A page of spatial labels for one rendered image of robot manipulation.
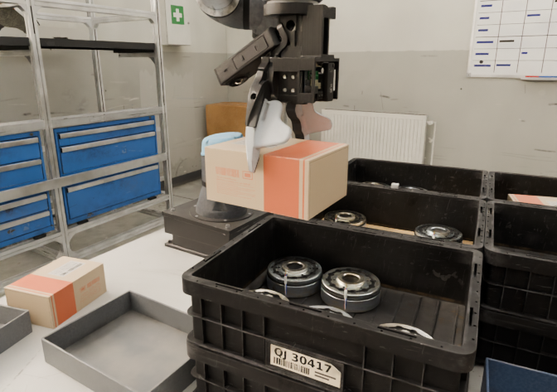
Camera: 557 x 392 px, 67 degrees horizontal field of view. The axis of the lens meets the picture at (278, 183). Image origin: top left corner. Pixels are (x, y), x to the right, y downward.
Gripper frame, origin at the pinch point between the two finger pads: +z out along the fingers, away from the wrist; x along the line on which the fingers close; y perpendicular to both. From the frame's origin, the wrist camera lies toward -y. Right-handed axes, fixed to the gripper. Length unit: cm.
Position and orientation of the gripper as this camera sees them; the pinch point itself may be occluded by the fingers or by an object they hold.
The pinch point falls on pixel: (277, 161)
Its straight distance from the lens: 59.1
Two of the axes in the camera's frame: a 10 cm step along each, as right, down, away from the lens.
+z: 0.0, 9.6, 2.8
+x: 5.2, -2.3, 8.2
